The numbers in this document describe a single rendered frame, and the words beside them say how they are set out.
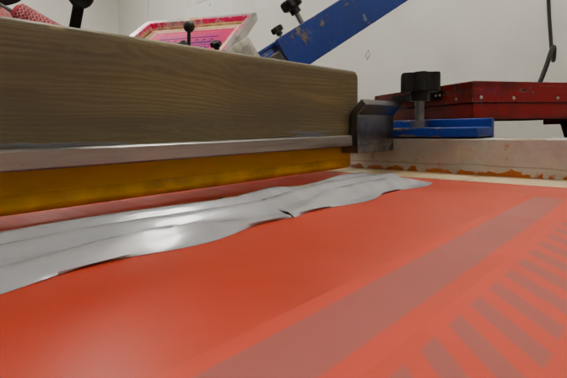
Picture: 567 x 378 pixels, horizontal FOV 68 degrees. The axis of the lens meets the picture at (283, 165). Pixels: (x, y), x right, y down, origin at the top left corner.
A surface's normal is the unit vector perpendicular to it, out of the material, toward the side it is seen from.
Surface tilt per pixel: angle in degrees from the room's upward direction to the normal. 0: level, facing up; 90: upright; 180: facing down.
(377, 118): 90
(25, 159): 90
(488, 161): 90
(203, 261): 0
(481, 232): 0
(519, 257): 0
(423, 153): 90
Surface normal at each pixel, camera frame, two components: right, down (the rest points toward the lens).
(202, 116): 0.73, 0.05
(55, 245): 0.36, -0.84
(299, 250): -0.02, -1.00
